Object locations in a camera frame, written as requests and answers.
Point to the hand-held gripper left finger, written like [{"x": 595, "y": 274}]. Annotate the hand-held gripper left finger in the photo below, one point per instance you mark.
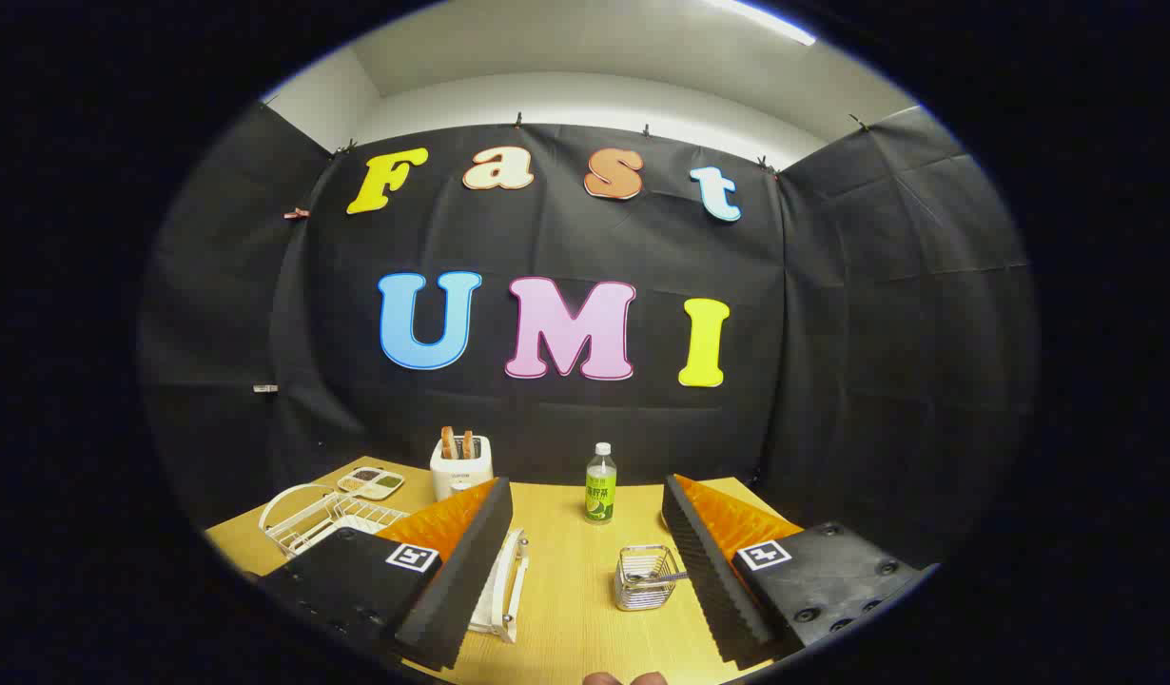
[{"x": 457, "y": 580}]

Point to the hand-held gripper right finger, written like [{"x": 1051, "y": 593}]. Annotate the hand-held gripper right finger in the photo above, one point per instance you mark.
[{"x": 709, "y": 580}]

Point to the metal spoon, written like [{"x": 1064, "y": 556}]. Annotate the metal spoon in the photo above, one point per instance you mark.
[{"x": 656, "y": 576}]

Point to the cream white toaster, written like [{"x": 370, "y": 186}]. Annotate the cream white toaster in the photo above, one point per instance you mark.
[{"x": 459, "y": 473}]

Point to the white divided condiment tray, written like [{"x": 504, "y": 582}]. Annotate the white divided condiment tray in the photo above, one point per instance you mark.
[{"x": 368, "y": 482}]

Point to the toasted bread slice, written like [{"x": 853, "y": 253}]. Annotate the toasted bread slice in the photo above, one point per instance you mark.
[
  {"x": 468, "y": 444},
  {"x": 447, "y": 443}
]

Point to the green label drink bottle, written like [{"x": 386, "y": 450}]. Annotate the green label drink bottle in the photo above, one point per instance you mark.
[{"x": 600, "y": 495}]

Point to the black backdrop cloth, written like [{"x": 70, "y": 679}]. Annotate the black backdrop cloth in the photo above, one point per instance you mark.
[{"x": 566, "y": 247}]

